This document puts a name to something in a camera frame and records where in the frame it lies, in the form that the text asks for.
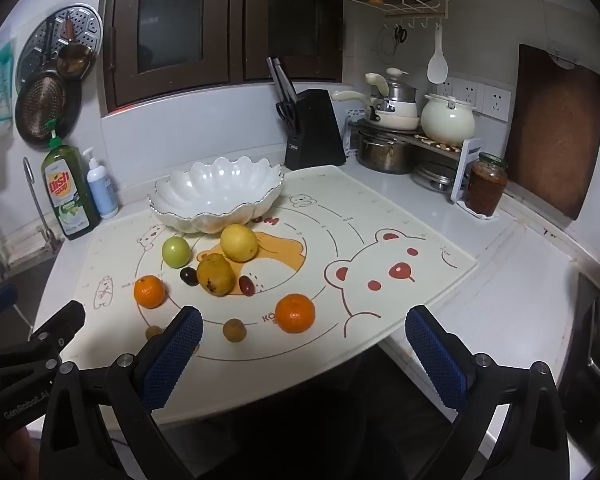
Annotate cream long handled saucepan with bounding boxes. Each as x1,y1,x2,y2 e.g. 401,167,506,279
330,89,421,132

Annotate bear print silicone mat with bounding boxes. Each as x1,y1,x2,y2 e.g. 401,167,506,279
72,165,480,423

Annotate thin wire ring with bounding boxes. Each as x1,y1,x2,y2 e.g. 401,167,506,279
377,25,411,63

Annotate large steel pot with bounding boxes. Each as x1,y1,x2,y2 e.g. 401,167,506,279
356,129,421,175

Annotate white blue pump bottle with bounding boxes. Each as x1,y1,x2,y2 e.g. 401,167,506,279
82,147,120,219

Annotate metal corner shelf rack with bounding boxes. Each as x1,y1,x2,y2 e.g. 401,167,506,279
347,110,483,206

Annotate green dish soap bottle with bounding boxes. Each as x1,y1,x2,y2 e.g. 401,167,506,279
41,127,101,241

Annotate white scalloped bowl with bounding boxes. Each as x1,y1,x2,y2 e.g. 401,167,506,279
147,156,285,234

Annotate brown wooden cutting board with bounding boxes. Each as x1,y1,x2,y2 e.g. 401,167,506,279
502,43,600,221

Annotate steel handled knife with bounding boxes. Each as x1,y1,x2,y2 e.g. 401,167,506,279
271,56,292,103
277,58,299,106
266,57,285,98

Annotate white rice paddle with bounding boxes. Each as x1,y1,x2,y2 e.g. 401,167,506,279
426,25,449,85

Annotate round dark mesh strainer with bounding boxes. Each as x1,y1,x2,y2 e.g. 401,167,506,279
14,69,83,148

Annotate green round fruit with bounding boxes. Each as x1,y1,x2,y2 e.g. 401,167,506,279
161,236,191,267

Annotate yellow lemon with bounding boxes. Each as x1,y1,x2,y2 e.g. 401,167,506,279
220,224,259,262

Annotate black knife block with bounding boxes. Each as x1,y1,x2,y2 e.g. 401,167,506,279
284,88,348,172

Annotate steel pot lids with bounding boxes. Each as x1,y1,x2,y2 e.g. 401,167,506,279
412,160,461,193

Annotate brown wooden window frame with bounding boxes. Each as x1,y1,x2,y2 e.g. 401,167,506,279
100,0,346,121

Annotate yellow brown pear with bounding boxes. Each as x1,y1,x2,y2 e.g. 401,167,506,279
196,253,236,297

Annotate perforated steel steamer tray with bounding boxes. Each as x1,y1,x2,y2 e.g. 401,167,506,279
15,4,103,86

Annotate steel pot with cream handle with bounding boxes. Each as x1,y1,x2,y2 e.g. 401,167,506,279
364,67,419,111

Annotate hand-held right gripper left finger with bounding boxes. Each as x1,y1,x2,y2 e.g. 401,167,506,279
40,305,204,480

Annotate glass jar with brown paste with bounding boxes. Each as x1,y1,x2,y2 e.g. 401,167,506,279
464,152,509,217

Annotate steel faucet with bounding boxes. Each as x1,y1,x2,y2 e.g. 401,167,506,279
22,157,63,253

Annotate black gas stove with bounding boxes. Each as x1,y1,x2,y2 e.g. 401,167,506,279
555,235,600,431

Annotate black kitchen scissors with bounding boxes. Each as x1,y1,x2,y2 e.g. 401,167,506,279
275,101,301,133

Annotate cream round kettle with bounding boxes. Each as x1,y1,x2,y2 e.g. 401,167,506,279
420,92,478,148

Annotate wooden trivet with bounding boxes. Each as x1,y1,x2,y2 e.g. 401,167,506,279
415,132,463,153

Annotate small copper pot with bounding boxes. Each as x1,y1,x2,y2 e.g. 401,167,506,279
55,17,93,78

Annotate orange mandarin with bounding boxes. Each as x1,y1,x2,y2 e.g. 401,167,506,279
275,293,315,334
133,274,167,309

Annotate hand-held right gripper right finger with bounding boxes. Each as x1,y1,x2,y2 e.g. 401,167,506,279
405,305,571,480

